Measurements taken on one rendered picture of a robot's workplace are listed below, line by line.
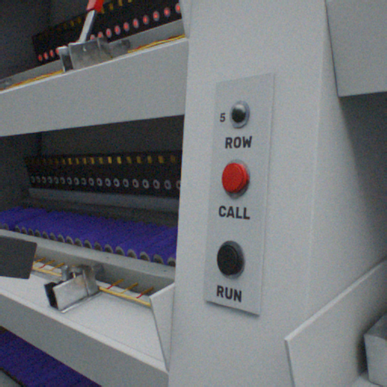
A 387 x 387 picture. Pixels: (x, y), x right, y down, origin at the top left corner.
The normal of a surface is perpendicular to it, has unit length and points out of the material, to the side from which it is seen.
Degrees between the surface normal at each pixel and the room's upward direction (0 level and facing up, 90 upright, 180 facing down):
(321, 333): 90
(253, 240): 90
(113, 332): 20
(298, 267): 90
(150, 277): 110
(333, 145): 90
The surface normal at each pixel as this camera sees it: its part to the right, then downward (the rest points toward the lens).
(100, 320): -0.19, -0.95
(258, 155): -0.73, -0.04
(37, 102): -0.71, 0.30
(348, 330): 0.67, 0.04
